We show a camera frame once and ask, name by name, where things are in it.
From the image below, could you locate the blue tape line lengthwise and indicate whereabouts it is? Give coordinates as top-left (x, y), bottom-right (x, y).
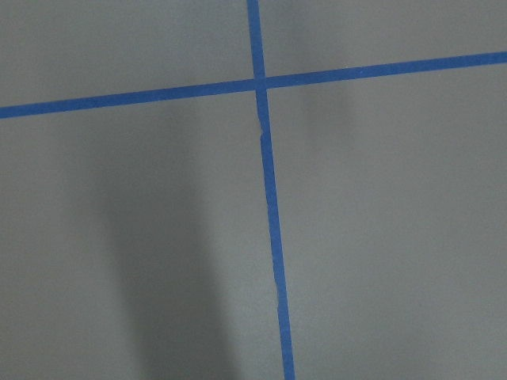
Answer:
top-left (246, 0), bottom-right (296, 379)

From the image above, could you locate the blue tape line crosswise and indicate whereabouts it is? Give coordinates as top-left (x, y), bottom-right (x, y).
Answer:
top-left (1, 51), bottom-right (506, 119)

